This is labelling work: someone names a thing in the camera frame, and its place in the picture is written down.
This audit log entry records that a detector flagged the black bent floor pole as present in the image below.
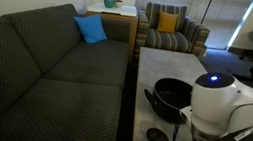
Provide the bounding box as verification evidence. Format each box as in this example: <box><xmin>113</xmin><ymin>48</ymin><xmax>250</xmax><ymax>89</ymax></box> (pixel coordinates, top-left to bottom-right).
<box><xmin>200</xmin><ymin>0</ymin><xmax>215</xmax><ymax>26</ymax></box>

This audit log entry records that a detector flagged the dark grey fabric sofa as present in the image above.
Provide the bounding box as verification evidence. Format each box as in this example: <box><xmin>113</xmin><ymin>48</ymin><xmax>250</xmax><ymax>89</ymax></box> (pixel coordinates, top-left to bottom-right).
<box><xmin>0</xmin><ymin>0</ymin><xmax>137</xmax><ymax>141</ymax></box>

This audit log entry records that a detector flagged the black cooking pot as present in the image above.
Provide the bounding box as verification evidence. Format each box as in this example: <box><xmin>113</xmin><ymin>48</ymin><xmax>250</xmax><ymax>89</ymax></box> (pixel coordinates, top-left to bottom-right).
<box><xmin>140</xmin><ymin>74</ymin><xmax>197</xmax><ymax>126</ymax></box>

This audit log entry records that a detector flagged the small white pot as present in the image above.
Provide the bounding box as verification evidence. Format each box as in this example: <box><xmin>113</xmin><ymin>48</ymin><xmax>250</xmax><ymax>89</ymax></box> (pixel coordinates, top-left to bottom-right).
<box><xmin>114</xmin><ymin>0</ymin><xmax>124</xmax><ymax>9</ymax></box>

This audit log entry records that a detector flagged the yellow square cushion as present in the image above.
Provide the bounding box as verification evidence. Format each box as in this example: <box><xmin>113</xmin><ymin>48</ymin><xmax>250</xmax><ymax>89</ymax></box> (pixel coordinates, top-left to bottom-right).
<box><xmin>156</xmin><ymin>11</ymin><xmax>179</xmax><ymax>35</ymax></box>

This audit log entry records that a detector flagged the striped fabric armchair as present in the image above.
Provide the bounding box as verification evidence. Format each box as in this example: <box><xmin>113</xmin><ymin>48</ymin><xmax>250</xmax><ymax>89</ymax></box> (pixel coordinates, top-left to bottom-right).
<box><xmin>130</xmin><ymin>0</ymin><xmax>214</xmax><ymax>73</ymax></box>

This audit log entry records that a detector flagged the blue square cushion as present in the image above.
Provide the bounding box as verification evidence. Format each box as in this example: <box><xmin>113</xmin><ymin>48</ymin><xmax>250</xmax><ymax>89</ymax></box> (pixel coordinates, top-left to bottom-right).
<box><xmin>69</xmin><ymin>10</ymin><xmax>111</xmax><ymax>47</ymax></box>

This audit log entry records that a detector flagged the wooden side table white top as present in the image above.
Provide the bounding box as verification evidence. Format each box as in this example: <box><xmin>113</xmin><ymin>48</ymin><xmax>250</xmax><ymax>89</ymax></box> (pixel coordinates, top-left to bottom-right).
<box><xmin>78</xmin><ymin>0</ymin><xmax>141</xmax><ymax>64</ymax></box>

